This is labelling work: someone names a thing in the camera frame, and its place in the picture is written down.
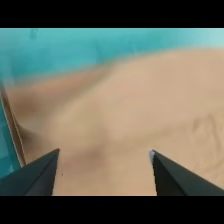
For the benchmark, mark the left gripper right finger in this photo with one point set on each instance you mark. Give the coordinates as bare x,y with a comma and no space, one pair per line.
176,181

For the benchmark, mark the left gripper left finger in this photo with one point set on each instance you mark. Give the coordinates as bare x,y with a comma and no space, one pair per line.
33,178

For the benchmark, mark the tan shirt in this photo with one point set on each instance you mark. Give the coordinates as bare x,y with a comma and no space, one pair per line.
133,110

